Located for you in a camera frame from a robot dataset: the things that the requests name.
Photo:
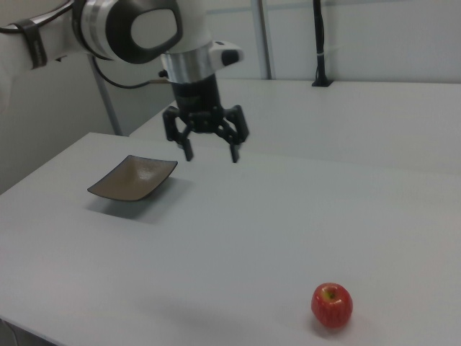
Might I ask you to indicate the grey metal table leg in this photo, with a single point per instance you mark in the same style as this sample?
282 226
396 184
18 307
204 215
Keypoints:
108 101

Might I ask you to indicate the black pole with base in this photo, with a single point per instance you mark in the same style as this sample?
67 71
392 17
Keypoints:
320 43

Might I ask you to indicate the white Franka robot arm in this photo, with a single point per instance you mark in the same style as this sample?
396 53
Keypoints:
90 25

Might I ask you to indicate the square brown ceramic plate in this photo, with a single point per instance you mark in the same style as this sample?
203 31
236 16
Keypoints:
135 178

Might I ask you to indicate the grey metal partition post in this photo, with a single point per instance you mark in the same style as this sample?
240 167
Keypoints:
264 39

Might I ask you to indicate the red apple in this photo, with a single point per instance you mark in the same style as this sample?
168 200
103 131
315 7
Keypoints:
332 305

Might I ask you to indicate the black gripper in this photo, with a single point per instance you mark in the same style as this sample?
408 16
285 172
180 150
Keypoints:
196 92

